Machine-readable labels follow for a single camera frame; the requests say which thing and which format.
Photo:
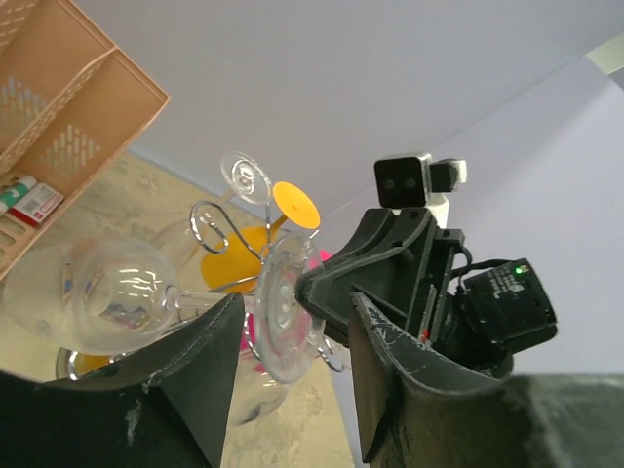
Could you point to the teal scissors in organizer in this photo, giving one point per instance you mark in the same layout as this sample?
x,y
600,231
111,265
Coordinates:
x,y
11,195

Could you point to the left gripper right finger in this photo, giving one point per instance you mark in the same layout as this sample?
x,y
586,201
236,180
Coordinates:
x,y
417,408

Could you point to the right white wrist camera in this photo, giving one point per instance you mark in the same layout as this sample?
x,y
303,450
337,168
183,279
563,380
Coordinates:
x,y
415,180

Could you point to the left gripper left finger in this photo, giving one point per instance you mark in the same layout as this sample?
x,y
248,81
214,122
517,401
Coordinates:
x,y
166,405

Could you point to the red white box in organizer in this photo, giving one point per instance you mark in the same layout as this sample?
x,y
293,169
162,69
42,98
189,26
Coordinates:
x,y
37,205

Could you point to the orange plastic goblet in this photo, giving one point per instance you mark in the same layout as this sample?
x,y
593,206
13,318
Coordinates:
x,y
235,270

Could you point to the chrome wine glass rack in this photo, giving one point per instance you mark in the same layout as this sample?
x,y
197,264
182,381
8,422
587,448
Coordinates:
x,y
73,365

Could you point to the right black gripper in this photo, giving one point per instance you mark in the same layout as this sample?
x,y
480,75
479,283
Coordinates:
x,y
402,263

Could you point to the orange plastic file organizer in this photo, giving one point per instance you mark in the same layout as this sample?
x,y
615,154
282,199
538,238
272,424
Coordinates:
x,y
71,102

